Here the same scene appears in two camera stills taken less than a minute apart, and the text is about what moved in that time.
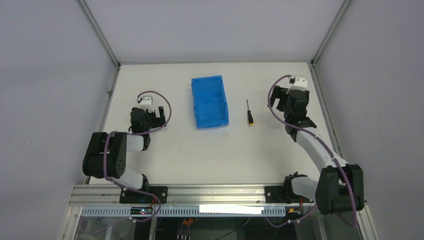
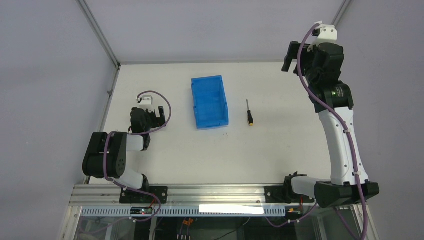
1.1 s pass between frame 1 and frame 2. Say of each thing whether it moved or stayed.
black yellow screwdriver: stayed
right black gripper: moved
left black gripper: stayed
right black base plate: stayed
